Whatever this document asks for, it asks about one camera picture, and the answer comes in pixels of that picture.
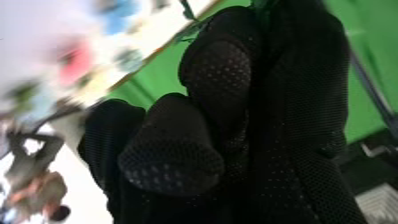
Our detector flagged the green sprig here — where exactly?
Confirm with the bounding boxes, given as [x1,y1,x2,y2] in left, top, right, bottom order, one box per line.
[174,0,210,43]

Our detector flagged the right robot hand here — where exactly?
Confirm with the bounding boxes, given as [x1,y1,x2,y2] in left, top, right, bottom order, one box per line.
[77,0,370,224]

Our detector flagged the person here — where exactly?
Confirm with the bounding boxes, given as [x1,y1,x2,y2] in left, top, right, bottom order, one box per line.
[2,131,73,224]

